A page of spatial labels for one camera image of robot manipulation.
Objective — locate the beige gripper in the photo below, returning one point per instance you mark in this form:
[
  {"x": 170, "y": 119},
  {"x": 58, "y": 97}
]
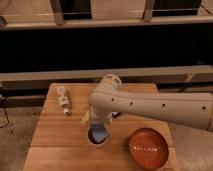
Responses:
[{"x": 93, "y": 116}]

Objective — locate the wooden shelf rail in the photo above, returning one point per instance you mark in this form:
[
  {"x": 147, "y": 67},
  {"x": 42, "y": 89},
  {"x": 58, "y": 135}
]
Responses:
[{"x": 57, "y": 14}]

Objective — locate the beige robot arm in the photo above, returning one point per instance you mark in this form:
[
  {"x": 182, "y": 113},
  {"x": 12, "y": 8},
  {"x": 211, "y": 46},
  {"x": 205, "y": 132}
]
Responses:
[{"x": 189, "y": 109}]

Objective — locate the white ceramic cup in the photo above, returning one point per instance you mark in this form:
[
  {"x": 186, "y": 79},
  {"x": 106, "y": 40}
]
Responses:
[{"x": 97, "y": 135}]

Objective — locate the red orange bowl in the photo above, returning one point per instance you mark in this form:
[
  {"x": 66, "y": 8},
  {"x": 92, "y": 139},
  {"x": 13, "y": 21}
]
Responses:
[{"x": 148, "y": 148}]

